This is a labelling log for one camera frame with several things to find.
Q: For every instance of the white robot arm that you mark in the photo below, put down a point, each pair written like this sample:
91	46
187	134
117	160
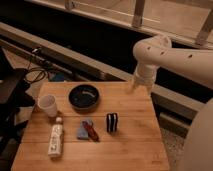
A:
157	51

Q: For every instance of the white plastic bottle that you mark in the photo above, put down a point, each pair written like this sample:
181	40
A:
55	143

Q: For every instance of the black bowl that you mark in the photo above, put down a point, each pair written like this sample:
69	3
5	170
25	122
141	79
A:
84	96

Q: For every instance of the blue cloth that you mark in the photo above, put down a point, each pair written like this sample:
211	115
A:
82	134

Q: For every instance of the dark red pocket knife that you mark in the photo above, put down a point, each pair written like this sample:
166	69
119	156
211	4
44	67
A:
91	132

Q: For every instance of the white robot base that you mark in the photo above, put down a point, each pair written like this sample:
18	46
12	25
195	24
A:
198	147

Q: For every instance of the metal window railing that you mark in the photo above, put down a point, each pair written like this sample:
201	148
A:
188	22

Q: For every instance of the white paper cup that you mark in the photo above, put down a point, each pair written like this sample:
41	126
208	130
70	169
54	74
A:
48	104

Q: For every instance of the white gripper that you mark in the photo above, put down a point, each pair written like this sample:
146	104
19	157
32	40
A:
145	76

